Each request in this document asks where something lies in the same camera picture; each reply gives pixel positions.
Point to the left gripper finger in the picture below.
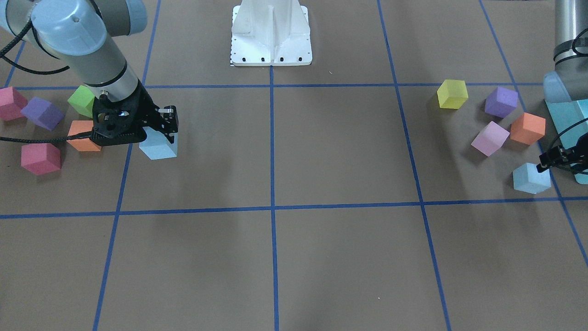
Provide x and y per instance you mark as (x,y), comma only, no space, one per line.
(554,157)

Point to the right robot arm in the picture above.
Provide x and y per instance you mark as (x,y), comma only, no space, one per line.
(80,33)

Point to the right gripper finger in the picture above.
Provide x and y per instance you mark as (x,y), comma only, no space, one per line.
(168,122)

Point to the red foam block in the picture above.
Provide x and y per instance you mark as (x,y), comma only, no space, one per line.
(40,159)
(12,102)

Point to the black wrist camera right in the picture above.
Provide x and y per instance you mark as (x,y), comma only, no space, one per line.
(117,123)

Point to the green foam block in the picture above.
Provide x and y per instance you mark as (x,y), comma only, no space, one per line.
(82,100)

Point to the cyan plastic bin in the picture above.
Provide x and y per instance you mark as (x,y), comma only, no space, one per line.
(566,107)

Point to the purple foam block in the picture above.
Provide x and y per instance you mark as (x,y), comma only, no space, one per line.
(43,113)
(501,102)

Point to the yellow foam block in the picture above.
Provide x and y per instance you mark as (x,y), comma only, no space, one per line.
(452,94)

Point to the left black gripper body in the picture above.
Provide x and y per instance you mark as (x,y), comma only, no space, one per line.
(557,157)

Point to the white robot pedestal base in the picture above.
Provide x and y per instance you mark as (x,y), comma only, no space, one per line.
(270,33)

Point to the red foam block far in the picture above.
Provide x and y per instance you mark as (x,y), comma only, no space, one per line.
(12,102)

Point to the light blue block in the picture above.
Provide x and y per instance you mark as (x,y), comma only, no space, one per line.
(526,178)
(157,146)

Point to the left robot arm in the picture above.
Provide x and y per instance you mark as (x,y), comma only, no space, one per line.
(570,53)

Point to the red foam block near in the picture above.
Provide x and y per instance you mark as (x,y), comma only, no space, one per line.
(40,159)

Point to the pink foam block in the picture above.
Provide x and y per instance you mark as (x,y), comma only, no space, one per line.
(490,139)

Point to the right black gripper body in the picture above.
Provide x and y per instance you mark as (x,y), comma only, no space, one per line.
(146,109)

